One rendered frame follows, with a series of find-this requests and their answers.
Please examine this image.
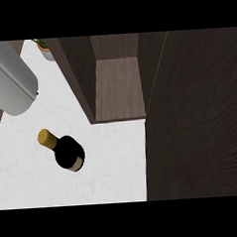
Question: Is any dark wooden cabinet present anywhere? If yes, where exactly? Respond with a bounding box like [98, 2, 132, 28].
[45, 30, 174, 128]

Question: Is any dark wooden cabinet door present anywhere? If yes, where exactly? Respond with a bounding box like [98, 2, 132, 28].
[136, 26, 237, 202]

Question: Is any black wine bottle gold cap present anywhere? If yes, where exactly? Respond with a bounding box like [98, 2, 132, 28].
[37, 126, 87, 175]

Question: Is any small potted plant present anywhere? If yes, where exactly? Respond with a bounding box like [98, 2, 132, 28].
[31, 37, 57, 63]

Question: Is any pale grey appliance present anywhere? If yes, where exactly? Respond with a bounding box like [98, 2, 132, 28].
[0, 38, 42, 118]

